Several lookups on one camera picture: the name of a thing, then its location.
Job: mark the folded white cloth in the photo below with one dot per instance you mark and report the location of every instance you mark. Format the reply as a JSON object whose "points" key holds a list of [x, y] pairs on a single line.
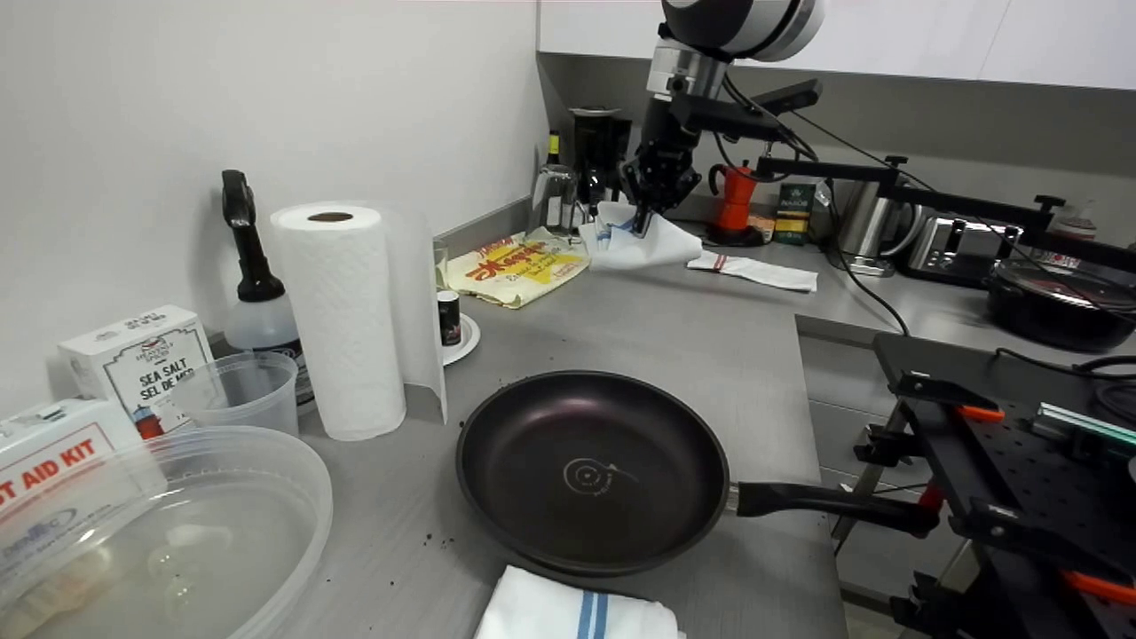
{"points": [[756, 270]]}

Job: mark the black frying pan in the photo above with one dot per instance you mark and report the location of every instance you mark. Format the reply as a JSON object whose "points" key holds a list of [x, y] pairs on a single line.
{"points": [[592, 475]]}

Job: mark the white paper towel roll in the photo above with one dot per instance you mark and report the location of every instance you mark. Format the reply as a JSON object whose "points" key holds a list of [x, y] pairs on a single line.
{"points": [[341, 331]]}

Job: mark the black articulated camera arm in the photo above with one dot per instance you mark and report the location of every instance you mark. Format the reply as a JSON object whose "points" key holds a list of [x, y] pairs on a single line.
{"points": [[944, 196]]}

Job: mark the black perforated breadboard table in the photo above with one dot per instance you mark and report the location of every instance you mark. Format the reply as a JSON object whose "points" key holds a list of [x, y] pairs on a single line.
{"points": [[1066, 497]]}

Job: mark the round white tray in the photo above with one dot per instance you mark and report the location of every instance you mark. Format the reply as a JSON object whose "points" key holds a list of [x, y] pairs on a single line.
{"points": [[464, 345]]}

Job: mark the clear plastic cup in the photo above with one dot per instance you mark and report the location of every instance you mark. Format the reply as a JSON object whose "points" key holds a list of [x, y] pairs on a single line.
{"points": [[254, 397]]}

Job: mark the silver metal pot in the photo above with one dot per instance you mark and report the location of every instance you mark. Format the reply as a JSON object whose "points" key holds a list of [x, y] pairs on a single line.
{"points": [[874, 224]]}

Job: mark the small green yellow box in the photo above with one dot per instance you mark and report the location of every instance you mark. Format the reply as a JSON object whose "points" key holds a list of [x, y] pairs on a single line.
{"points": [[798, 211]]}

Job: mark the small condiment bottle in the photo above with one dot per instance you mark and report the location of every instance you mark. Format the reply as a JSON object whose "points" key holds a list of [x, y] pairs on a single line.
{"points": [[554, 196]]}

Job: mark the spray bottle with black trigger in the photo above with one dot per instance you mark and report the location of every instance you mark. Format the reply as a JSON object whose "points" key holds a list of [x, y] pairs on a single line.
{"points": [[254, 296]]}

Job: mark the yellow printed bag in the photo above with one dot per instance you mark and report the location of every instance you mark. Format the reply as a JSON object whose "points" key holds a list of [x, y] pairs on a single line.
{"points": [[519, 267]]}

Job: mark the small white blue-striped towel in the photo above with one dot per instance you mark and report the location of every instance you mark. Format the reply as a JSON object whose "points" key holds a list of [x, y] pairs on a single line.
{"points": [[554, 610]]}

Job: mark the white wall cabinet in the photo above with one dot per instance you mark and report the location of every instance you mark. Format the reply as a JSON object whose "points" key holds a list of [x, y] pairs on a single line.
{"points": [[1006, 40]]}

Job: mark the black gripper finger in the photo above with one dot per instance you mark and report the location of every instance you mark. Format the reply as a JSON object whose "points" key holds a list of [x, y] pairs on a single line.
{"points": [[679, 186], [639, 189]]}

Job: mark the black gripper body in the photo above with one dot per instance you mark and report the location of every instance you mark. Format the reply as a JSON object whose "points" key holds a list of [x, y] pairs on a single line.
{"points": [[676, 112]]}

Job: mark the red kettle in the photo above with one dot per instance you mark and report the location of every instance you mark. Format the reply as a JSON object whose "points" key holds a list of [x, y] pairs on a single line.
{"points": [[731, 199]]}

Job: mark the silver toaster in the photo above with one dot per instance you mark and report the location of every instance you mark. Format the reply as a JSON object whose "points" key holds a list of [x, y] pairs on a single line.
{"points": [[964, 245]]}

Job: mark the black coffee machine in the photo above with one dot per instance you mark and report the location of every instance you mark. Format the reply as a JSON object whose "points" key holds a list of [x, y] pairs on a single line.
{"points": [[595, 146]]}

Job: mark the white first aid kit box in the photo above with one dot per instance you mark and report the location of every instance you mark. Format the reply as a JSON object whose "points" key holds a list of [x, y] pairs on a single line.
{"points": [[57, 475]]}

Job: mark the black cooking pot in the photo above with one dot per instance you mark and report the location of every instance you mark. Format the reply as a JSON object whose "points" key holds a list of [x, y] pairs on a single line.
{"points": [[1060, 308]]}

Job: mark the spice jar with dark label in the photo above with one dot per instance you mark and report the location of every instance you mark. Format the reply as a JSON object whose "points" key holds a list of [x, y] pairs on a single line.
{"points": [[447, 321]]}

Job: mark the large white blue-striped towel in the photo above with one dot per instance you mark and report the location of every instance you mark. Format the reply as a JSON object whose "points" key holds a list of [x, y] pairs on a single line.
{"points": [[639, 245]]}

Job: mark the clear plastic bowl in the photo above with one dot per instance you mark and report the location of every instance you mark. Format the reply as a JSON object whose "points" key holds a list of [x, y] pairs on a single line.
{"points": [[177, 544]]}

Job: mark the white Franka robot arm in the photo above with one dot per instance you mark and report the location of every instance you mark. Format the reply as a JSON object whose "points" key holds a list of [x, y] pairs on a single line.
{"points": [[740, 22]]}

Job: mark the white flat bar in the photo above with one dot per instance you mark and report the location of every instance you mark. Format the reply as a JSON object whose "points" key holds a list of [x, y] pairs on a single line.
{"points": [[1084, 424]]}

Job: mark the white printed cardboard box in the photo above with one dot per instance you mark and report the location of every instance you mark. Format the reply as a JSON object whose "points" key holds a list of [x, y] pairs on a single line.
{"points": [[143, 361]]}

